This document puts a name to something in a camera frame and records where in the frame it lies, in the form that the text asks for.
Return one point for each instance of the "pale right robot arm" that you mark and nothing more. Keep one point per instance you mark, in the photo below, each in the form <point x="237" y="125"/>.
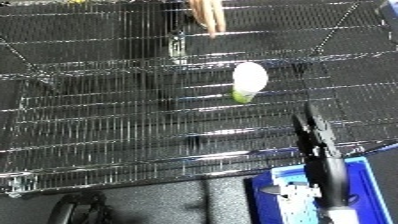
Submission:
<point x="342" y="216"/>

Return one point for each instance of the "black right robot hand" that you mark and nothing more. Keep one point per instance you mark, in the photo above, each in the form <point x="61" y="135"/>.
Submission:
<point x="323" y="160"/>

